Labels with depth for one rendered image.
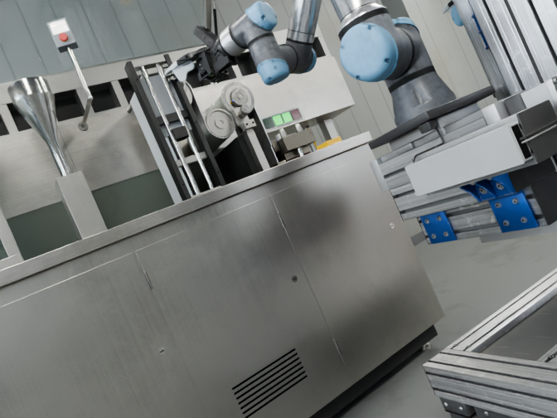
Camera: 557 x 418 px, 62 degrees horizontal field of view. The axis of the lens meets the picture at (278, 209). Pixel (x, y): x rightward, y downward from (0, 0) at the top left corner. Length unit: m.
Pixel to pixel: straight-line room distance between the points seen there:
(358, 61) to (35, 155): 1.43
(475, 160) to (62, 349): 1.10
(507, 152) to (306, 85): 1.88
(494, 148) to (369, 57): 0.33
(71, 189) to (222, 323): 0.72
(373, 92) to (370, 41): 3.41
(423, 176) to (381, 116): 3.41
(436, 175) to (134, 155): 1.46
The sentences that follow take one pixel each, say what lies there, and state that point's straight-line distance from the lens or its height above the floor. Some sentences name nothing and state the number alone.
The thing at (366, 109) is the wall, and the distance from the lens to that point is 4.32.
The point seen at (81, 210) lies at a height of 1.03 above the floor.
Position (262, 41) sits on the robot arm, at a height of 1.15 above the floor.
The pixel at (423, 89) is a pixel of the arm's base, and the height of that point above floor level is 0.87.
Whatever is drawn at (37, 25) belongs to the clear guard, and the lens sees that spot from 2.18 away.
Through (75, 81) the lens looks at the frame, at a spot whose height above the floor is 1.61.
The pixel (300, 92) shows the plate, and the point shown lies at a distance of 2.59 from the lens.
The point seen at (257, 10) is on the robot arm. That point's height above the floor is 1.22.
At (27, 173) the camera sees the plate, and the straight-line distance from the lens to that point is 2.07.
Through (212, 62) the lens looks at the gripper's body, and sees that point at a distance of 1.35.
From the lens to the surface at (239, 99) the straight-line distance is 1.98.
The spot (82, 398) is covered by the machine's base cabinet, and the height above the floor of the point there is 0.51.
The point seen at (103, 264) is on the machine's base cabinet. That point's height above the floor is 0.82.
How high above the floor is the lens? 0.75
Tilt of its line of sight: level
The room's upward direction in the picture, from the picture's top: 24 degrees counter-clockwise
